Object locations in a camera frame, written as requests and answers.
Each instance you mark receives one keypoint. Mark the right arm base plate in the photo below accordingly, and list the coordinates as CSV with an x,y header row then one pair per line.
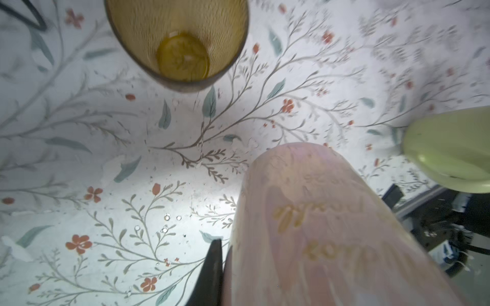
x,y
445,223

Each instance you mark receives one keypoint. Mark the pink tall mug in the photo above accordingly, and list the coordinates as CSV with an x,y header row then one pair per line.
x,y
309,231

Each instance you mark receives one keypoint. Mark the amber textured glass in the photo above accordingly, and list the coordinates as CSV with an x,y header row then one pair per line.
x,y
184,45

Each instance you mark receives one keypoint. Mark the black wire dish rack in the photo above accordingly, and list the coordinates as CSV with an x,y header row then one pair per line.
x,y
34,21

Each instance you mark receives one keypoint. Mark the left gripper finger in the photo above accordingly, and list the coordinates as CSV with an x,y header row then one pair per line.
x,y
208,288

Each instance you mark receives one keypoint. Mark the light green mug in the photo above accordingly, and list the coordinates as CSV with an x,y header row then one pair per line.
x,y
452,149

